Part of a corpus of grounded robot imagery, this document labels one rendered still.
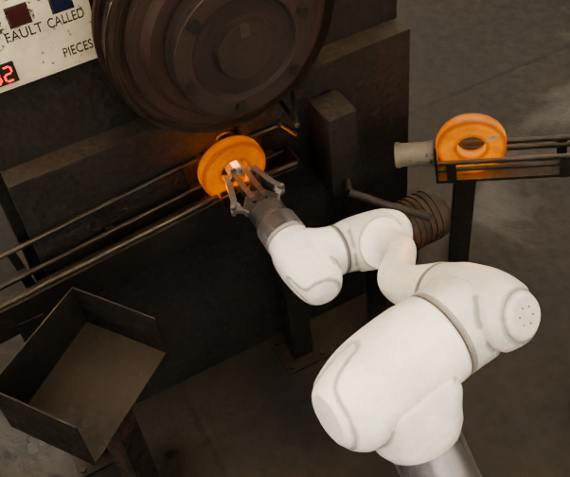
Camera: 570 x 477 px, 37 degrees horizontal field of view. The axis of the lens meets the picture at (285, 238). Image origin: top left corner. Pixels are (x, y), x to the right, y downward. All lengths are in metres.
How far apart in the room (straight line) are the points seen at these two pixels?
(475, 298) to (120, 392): 0.85
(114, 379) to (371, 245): 0.58
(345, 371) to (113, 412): 0.75
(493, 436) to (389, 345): 1.27
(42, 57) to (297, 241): 0.59
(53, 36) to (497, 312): 0.99
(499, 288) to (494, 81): 2.25
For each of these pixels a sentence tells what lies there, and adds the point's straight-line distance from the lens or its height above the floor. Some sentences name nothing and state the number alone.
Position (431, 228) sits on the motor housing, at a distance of 2.10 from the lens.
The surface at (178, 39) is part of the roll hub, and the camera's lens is 1.53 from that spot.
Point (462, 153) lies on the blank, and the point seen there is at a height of 0.68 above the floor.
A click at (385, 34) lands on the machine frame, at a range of 2.04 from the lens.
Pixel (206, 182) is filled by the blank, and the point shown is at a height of 0.75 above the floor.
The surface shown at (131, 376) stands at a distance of 1.77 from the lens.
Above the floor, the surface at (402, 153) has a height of 0.69.
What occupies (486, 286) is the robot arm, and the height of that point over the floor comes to 1.14.
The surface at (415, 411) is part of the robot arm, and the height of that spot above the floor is 1.08.
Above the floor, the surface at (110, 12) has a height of 1.22.
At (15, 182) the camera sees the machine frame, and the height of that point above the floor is 0.87.
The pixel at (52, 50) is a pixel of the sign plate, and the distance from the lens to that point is 1.72.
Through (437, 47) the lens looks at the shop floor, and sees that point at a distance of 3.51.
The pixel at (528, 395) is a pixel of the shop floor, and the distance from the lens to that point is 2.42.
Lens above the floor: 2.02
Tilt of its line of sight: 47 degrees down
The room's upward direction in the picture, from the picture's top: 8 degrees counter-clockwise
